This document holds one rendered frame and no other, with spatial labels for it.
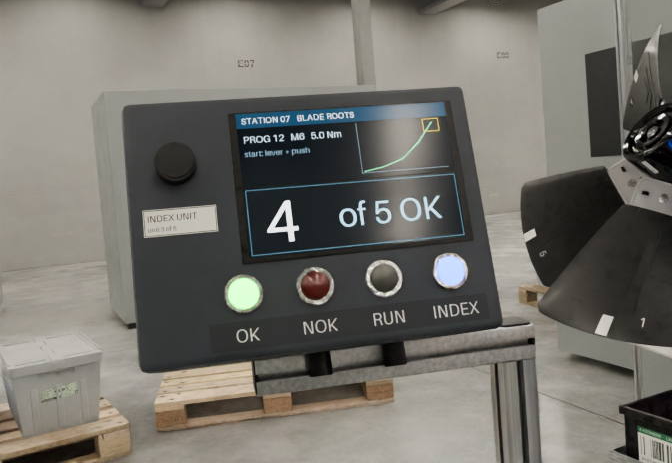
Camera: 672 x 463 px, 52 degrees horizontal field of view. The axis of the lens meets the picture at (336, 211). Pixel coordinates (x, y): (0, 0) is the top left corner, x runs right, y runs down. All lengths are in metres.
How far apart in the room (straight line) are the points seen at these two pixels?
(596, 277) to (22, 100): 12.14
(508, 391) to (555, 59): 3.64
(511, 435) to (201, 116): 0.36
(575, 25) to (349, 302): 3.66
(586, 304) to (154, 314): 0.77
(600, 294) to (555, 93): 3.12
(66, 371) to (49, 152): 9.61
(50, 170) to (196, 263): 12.33
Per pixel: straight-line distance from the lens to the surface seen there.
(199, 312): 0.48
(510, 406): 0.62
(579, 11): 4.07
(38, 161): 12.80
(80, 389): 3.44
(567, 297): 1.13
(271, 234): 0.49
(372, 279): 0.49
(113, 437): 3.40
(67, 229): 12.82
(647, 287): 1.12
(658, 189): 1.22
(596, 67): 3.95
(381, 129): 0.52
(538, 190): 1.44
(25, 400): 3.41
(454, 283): 0.51
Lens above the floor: 1.19
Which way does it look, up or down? 3 degrees down
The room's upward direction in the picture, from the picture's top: 5 degrees counter-clockwise
